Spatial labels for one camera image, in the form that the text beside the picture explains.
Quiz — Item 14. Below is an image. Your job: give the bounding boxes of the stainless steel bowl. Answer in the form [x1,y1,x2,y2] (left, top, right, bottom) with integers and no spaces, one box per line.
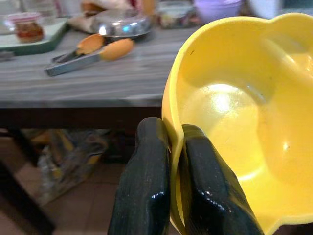
[94,14,152,40]

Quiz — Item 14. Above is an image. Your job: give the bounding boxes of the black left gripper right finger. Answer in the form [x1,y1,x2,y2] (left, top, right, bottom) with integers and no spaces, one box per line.
[179,124,265,235]

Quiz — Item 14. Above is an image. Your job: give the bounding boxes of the glass jar red contents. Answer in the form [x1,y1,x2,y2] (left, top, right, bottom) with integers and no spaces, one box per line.
[7,12,45,44]

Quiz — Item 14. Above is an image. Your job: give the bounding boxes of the printed plastic bag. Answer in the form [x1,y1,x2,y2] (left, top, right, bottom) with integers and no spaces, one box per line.
[31,129,108,206]

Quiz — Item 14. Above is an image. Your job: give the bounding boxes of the white tray green rim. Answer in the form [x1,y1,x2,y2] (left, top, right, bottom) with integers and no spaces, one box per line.
[0,17,69,56]

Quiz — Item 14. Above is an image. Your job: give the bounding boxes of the yellow plastic bowl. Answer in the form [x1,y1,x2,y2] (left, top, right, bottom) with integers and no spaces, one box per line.
[161,12,313,235]

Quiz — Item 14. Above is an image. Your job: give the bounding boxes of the grey wooden counter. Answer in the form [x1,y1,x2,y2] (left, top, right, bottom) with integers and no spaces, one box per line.
[0,24,194,235]

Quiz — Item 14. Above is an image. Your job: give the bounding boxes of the purple plastic bowl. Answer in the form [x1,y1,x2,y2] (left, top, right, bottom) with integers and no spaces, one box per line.
[193,0,243,18]

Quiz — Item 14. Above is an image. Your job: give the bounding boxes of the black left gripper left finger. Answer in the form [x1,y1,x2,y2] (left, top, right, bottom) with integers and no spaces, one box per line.
[107,117,171,235]

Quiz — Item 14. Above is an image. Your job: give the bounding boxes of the clear food container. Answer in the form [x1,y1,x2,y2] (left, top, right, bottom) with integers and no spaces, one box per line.
[156,1,199,29]

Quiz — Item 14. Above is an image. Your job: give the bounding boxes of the steel tongs orange tips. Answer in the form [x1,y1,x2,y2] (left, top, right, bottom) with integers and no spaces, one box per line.
[44,33,135,77]

